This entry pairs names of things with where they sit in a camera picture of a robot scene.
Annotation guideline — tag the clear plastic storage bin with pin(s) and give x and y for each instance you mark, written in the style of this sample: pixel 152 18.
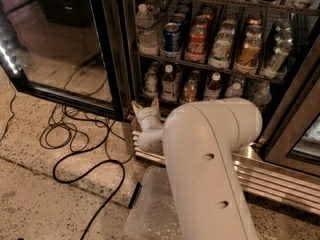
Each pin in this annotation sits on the clear plastic storage bin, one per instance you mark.
pixel 155 181

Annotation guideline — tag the stainless steel fridge base grille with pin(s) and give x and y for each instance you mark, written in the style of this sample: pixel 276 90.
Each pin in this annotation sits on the stainless steel fridge base grille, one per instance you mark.
pixel 279 184

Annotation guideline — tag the black box behind glass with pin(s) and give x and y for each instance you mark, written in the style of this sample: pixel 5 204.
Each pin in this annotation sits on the black box behind glass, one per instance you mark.
pixel 75 13

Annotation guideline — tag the orange tea bottle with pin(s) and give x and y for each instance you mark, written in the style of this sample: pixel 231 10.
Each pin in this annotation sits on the orange tea bottle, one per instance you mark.
pixel 189 93

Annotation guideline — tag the clear water bottle middle shelf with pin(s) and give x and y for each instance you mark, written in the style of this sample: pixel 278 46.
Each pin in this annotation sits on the clear water bottle middle shelf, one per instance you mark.
pixel 146 31

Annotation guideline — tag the bubble wrap sheet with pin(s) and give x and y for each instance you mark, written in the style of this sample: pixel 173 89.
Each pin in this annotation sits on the bubble wrap sheet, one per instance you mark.
pixel 160 220

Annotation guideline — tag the blue pepsi can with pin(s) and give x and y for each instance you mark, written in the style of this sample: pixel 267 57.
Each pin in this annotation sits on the blue pepsi can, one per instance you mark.
pixel 172 36

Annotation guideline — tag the small clear water bottle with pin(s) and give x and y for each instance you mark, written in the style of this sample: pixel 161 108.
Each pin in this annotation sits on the small clear water bottle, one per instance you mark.
pixel 234 91

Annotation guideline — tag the gold soda can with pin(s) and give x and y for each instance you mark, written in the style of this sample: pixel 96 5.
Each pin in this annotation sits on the gold soda can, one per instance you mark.
pixel 248 56

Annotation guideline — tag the white diet soda can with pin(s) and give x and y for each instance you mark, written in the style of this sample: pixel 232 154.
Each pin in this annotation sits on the white diet soda can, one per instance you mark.
pixel 221 50

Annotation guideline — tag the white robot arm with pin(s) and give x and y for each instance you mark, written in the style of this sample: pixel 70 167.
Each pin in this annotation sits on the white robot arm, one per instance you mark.
pixel 197 140

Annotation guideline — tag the closed right fridge door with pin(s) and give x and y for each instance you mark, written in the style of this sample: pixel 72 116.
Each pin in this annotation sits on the closed right fridge door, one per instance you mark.
pixel 298 110

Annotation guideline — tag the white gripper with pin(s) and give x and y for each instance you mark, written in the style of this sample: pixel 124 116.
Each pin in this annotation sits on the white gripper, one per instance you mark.
pixel 147 113

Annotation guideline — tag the brown juice bottle white cap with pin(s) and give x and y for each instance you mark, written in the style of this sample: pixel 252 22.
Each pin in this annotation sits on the brown juice bottle white cap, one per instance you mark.
pixel 169 92

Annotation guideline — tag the red coca-cola can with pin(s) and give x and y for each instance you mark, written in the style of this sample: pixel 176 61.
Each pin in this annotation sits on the red coca-cola can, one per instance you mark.
pixel 196 45

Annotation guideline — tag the dark drink bottle white cap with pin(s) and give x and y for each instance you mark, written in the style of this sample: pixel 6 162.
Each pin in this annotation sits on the dark drink bottle white cap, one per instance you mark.
pixel 213 87

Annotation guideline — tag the right clear water bottle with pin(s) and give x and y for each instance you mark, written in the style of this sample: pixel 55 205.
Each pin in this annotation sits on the right clear water bottle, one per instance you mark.
pixel 262 98

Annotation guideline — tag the open glass fridge door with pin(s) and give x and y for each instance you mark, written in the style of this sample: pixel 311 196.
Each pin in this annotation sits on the open glass fridge door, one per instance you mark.
pixel 67 65

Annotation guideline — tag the green silver soda can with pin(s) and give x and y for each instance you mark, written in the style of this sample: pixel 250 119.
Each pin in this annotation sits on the green silver soda can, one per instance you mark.
pixel 274 63

